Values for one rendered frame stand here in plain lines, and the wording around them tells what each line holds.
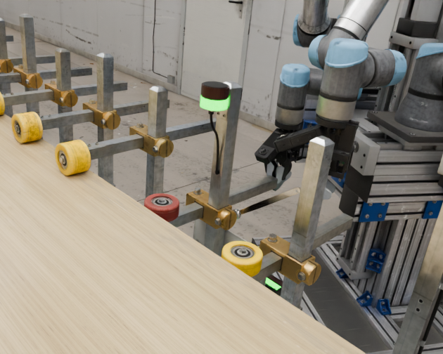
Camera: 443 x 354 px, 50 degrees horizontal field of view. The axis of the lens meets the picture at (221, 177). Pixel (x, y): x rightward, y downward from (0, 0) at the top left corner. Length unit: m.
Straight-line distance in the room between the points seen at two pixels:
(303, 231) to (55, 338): 0.51
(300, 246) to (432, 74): 0.65
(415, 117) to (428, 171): 0.17
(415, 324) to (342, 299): 1.13
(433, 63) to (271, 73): 3.08
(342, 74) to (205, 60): 4.09
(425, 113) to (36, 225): 1.04
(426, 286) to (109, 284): 0.53
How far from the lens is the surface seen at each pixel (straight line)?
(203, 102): 1.00
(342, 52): 0.93
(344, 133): 0.98
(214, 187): 1.12
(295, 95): 1.27
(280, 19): 4.31
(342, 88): 0.95
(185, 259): 0.89
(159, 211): 1.04
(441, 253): 0.85
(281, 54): 4.30
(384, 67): 1.01
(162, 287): 0.83
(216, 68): 4.88
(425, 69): 1.42
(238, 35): 4.65
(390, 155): 1.40
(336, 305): 2.00
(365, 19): 1.13
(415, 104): 1.43
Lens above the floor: 1.42
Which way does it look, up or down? 25 degrees down
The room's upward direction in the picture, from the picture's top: 6 degrees clockwise
